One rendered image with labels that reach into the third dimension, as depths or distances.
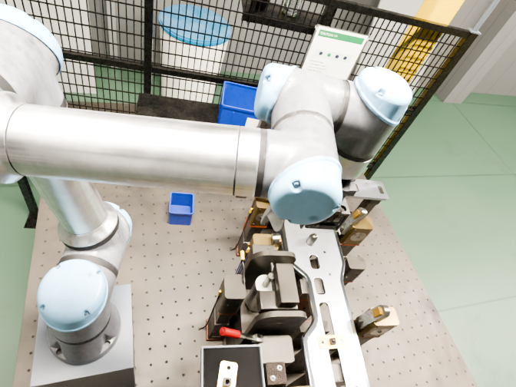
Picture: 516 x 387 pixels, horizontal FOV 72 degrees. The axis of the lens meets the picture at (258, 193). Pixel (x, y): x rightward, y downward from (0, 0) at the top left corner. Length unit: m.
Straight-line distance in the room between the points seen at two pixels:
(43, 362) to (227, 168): 0.70
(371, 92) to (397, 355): 1.29
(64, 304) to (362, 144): 0.57
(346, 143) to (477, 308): 2.64
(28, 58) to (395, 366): 1.49
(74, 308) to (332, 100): 0.56
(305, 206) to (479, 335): 2.66
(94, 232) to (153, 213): 0.84
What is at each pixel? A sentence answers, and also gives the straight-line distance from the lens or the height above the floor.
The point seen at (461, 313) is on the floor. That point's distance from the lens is 2.95.
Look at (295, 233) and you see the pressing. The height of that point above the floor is 1.00.
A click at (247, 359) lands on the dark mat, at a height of 1.16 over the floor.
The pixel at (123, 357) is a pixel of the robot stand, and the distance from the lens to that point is 0.93.
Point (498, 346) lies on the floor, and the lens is 3.03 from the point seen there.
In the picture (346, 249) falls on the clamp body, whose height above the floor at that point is 0.88.
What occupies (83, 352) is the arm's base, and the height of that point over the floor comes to 1.15.
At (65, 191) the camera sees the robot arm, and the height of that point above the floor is 1.48.
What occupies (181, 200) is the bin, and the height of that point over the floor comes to 0.74.
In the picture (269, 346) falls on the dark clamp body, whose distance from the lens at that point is 0.99.
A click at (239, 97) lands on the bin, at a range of 1.57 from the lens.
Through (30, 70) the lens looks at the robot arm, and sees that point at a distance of 0.53.
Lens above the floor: 1.99
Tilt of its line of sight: 48 degrees down
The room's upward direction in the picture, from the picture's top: 22 degrees clockwise
